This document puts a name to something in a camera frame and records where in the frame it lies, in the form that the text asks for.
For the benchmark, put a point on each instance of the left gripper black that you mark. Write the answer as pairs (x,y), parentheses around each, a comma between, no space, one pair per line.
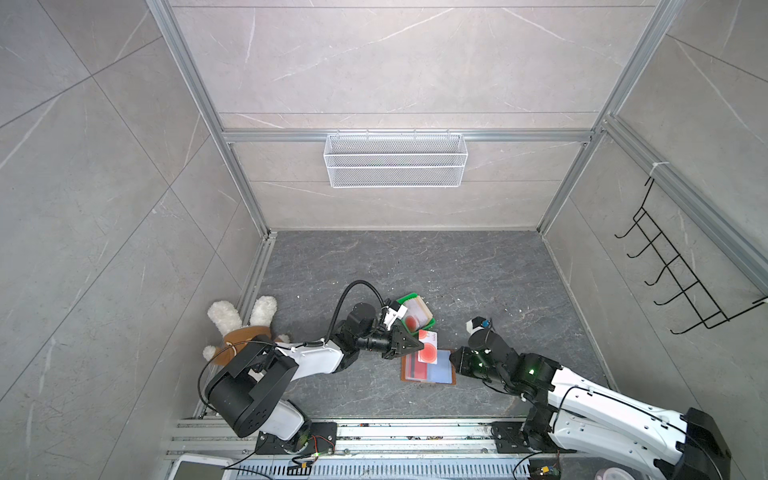
(399,342)

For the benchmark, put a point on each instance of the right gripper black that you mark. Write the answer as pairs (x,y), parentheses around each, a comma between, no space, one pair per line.
(463,354)

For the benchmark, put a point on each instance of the green plastic card tray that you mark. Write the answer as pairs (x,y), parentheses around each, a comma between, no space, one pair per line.
(403,298)

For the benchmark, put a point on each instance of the brown leather card holder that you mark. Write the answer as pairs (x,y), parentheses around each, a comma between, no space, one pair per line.
(443,372)

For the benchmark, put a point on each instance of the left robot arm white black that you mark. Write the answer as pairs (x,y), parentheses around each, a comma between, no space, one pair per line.
(248,391)

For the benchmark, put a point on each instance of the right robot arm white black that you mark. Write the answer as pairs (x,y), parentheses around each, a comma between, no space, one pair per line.
(569,413)

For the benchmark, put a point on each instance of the stack of credit cards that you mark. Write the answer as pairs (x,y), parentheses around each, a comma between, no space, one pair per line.
(416,315)

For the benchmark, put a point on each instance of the white brown plush toy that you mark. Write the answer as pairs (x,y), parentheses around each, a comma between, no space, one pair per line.
(235,331)

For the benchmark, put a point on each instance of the white device at bottom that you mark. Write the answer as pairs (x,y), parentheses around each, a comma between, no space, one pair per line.
(201,467)

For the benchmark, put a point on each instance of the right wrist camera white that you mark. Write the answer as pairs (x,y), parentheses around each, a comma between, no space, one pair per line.
(478,323)

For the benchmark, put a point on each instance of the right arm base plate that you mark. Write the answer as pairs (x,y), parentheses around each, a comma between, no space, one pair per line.
(512,437)

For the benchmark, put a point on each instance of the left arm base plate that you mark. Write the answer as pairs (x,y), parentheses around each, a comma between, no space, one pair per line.
(316,437)

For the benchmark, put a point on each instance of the white wire mesh basket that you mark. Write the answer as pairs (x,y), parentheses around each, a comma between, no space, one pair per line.
(417,160)

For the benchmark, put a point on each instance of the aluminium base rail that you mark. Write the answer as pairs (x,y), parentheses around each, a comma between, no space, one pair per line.
(448,448)

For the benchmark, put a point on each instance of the black wire hook rack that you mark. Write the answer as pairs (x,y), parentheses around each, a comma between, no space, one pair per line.
(708,312)

